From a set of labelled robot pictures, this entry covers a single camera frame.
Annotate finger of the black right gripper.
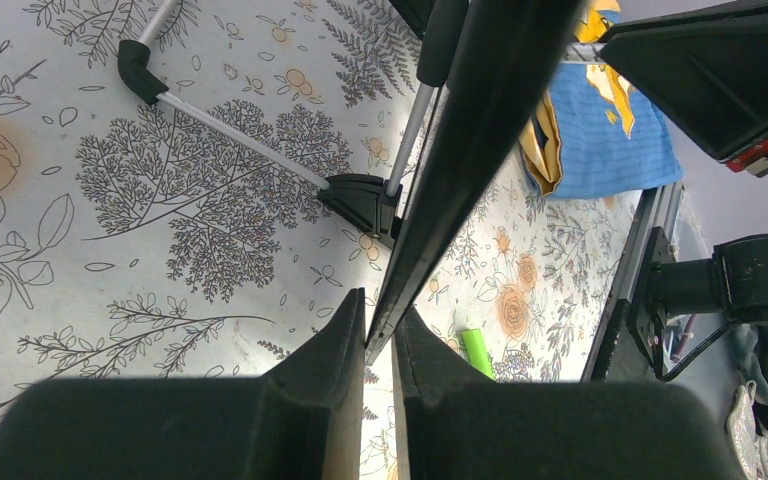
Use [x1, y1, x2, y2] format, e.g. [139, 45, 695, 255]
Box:
[600, 1, 768, 161]

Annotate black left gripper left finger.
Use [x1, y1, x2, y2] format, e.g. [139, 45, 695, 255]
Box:
[0, 288, 365, 479]

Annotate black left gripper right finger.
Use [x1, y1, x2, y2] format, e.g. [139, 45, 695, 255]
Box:
[393, 310, 744, 479]

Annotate green marker cap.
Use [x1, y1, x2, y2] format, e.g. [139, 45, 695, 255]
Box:
[461, 329, 495, 380]

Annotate white marker pen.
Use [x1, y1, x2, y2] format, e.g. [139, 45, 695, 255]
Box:
[560, 43, 606, 65]

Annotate small black-framed whiteboard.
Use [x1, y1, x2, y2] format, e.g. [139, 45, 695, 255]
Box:
[365, 1, 585, 365]

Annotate blue yellow cartoon cloth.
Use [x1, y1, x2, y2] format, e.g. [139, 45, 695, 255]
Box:
[518, 0, 685, 201]

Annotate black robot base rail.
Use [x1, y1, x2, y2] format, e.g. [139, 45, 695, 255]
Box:
[581, 182, 684, 382]

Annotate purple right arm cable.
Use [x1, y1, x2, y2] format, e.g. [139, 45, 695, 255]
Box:
[665, 314, 700, 359]

